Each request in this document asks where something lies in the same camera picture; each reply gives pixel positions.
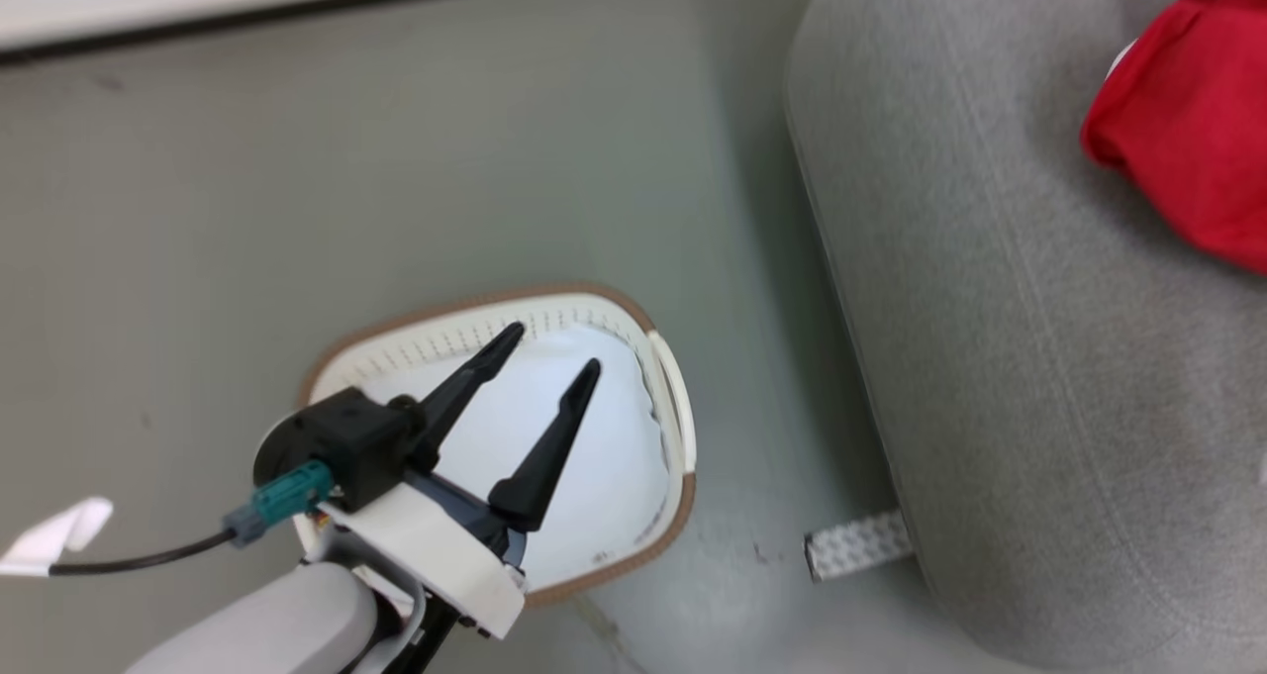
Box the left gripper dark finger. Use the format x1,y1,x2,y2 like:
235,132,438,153
487,358,603,533
404,322,527,473

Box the black cable teal connector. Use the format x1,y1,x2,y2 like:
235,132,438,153
48,459,336,577

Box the white cable tag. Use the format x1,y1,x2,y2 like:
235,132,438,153
0,496,114,578

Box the black floor edge strip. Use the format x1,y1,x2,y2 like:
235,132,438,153
0,0,694,66

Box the red and white garment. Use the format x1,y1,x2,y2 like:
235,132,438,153
1079,0,1267,277

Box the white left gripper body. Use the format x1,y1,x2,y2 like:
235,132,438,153
317,470,528,641

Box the grey fabric sofa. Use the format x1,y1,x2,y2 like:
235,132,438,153
784,0,1267,674

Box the white laundry basket brown rim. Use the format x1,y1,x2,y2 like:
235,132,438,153
297,280,698,612

